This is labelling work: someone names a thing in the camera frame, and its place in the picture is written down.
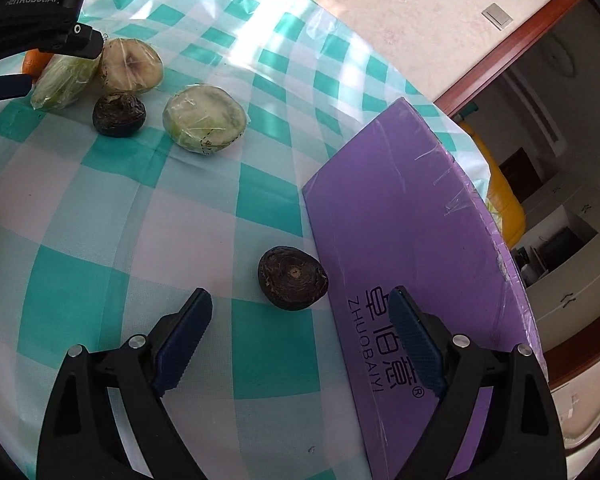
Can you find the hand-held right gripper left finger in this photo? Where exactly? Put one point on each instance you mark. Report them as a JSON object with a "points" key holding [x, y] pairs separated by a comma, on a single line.
{"points": [[181, 354]]}

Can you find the purple flat box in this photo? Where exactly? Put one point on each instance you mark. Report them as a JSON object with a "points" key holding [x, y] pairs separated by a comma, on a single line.
{"points": [[410, 210]]}

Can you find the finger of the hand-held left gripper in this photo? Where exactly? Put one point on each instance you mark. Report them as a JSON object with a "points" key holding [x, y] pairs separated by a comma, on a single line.
{"points": [[5, 87], [82, 40]]}

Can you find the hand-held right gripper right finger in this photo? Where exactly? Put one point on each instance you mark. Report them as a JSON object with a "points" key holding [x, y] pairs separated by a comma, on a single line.
{"points": [[420, 345]]}

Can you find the plastic-wrapped cabbage wedge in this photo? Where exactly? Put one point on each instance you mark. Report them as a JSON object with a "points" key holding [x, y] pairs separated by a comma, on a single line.
{"points": [[62, 82]]}

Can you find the white wall light switch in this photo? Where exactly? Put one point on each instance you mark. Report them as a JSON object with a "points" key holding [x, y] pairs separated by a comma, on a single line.
{"points": [[498, 16]]}

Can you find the plastic-wrapped round cabbage slice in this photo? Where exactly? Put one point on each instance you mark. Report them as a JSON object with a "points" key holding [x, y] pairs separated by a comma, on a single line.
{"points": [[205, 119]]}

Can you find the green white checkered tablecloth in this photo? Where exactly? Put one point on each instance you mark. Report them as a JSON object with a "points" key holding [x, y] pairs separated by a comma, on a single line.
{"points": [[180, 210]]}

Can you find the plastic-wrapped cut yellow fruit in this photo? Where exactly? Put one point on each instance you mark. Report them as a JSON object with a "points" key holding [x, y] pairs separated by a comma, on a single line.
{"points": [[130, 67]]}

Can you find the dark wrinkled round fruit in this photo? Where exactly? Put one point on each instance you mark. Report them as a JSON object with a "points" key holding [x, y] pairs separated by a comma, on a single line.
{"points": [[292, 278], [119, 114]]}

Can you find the orange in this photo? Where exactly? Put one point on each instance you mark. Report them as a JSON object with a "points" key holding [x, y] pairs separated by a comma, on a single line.
{"points": [[32, 63]]}

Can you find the brown wooden door frame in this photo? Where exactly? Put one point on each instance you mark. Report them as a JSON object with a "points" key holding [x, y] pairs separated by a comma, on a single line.
{"points": [[510, 50]]}

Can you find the yellow chair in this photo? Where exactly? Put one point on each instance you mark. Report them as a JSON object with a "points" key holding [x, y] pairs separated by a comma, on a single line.
{"points": [[502, 195]]}

